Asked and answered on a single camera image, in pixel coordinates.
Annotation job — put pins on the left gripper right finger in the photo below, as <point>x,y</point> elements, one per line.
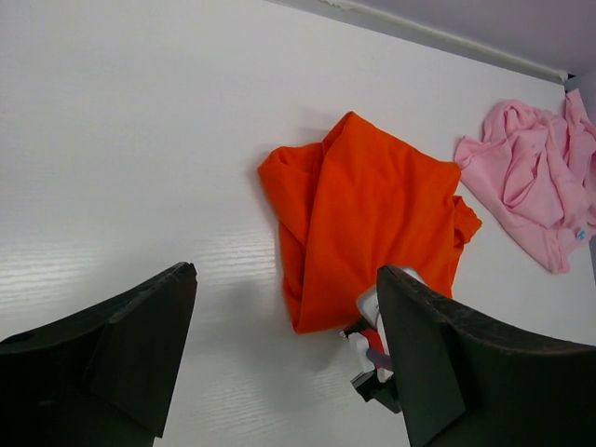
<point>466,379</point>

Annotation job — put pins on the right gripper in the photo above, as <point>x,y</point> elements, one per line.
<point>370,387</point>

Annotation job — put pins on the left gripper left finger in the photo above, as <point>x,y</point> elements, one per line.
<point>103,376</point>

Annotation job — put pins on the orange t-shirt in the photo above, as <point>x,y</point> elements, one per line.
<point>353,202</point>

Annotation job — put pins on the pink t-shirt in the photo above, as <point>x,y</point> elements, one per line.
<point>535,172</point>

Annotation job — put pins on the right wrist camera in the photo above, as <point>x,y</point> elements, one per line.
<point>367,337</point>

